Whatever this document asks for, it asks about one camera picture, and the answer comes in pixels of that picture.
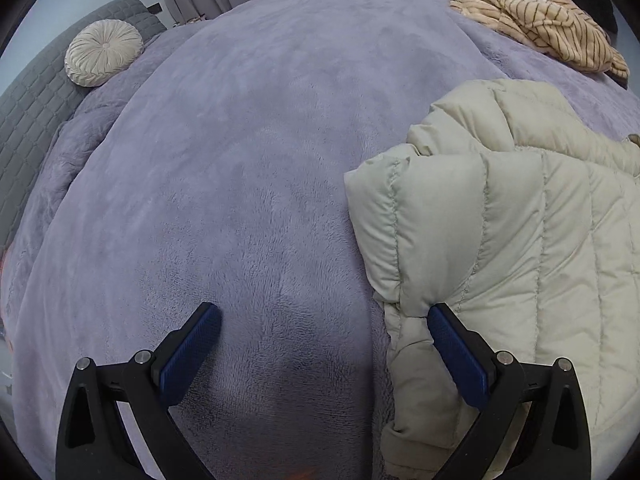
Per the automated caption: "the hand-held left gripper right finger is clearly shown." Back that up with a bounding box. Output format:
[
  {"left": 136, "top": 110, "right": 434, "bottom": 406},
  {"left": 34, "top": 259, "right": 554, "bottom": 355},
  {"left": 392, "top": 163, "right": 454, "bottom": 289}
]
[{"left": 427, "top": 302, "right": 592, "bottom": 480}]

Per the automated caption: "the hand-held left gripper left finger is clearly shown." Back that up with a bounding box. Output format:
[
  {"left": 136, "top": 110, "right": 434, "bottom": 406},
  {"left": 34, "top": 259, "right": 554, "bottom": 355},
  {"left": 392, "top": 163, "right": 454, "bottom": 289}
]
[{"left": 55, "top": 302, "right": 223, "bottom": 480}]

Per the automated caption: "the grey quilted headboard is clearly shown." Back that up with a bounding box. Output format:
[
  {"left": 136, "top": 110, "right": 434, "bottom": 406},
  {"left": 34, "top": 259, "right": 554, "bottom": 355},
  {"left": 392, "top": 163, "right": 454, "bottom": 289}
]
[{"left": 0, "top": 0, "right": 167, "bottom": 251}]

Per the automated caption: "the lavender fleece blanket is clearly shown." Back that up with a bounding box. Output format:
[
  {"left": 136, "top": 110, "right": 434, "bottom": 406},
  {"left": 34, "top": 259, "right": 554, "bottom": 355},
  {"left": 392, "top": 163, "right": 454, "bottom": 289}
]
[{"left": 0, "top": 0, "right": 640, "bottom": 480}]

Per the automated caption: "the beige puffer jacket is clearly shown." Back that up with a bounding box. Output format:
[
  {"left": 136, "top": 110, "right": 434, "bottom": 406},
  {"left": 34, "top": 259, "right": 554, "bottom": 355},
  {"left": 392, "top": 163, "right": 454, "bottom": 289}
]
[{"left": 343, "top": 78, "right": 640, "bottom": 480}]

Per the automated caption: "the round cream pleated cushion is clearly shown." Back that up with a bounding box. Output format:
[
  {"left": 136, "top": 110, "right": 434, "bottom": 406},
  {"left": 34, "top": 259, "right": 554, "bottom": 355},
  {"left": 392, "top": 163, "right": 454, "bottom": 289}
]
[{"left": 64, "top": 19, "right": 145, "bottom": 88}]

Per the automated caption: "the cream striped fleece garment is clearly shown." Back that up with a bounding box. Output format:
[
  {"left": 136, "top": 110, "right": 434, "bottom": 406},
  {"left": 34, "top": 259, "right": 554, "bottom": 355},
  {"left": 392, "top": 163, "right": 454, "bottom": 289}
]
[{"left": 446, "top": 0, "right": 630, "bottom": 77}]

